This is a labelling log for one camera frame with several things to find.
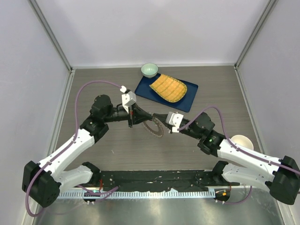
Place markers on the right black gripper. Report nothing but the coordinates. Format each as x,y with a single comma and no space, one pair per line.
160,116

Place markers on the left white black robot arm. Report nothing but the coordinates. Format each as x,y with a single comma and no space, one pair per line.
45,180

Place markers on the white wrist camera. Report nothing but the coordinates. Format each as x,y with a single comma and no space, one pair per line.
128,98
174,120

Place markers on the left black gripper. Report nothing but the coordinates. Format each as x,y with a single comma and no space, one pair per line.
137,115

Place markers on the light green ceramic bowl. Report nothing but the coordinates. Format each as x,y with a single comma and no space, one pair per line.
149,70

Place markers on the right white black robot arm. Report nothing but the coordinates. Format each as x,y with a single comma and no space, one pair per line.
278,176

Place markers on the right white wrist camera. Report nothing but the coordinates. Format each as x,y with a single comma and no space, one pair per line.
174,120

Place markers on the slotted white cable duct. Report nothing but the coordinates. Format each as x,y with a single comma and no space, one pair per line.
172,194

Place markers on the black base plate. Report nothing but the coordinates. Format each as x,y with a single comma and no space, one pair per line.
158,181

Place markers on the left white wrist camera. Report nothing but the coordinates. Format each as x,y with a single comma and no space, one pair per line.
128,98

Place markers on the yellow woven bamboo mat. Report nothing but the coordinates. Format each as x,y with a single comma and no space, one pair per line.
169,88

